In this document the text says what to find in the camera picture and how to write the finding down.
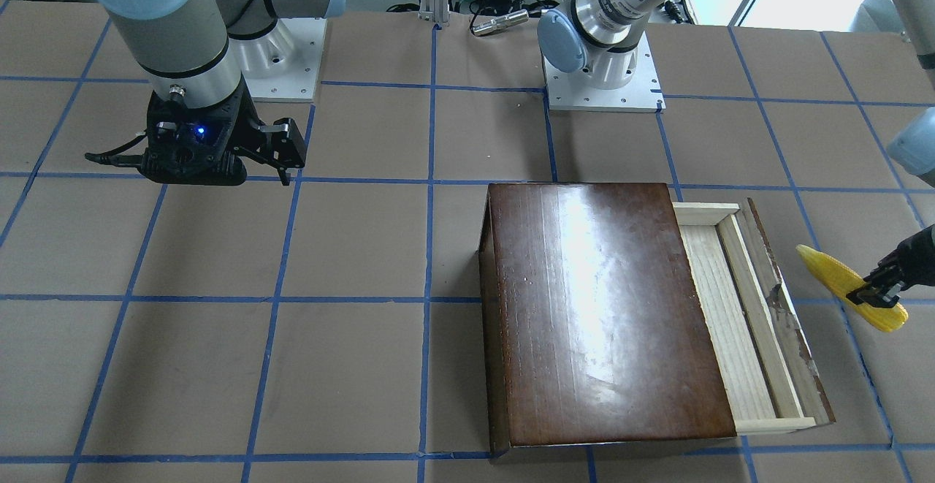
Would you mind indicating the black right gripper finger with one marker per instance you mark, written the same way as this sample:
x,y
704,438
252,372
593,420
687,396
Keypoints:
x,y
280,146

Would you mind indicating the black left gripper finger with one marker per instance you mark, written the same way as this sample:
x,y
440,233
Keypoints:
x,y
881,289

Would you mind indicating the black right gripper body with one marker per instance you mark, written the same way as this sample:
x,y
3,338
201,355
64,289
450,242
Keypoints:
x,y
247,129

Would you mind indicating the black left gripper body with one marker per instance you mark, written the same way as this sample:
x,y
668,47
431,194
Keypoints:
x,y
914,255

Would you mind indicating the yellow corn cob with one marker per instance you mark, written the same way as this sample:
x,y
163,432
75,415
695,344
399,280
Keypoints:
x,y
840,281

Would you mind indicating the wooden drawer with white handle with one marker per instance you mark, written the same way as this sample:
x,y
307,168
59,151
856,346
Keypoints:
x,y
770,376

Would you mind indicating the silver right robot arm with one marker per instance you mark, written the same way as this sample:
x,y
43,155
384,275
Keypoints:
x,y
183,46

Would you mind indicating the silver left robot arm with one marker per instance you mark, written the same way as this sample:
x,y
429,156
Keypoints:
x,y
780,101

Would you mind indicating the dark wooden drawer cabinet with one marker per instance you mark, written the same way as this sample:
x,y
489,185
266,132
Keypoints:
x,y
593,330

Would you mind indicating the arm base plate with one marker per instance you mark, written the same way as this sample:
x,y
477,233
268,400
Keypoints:
x,y
618,82
283,66

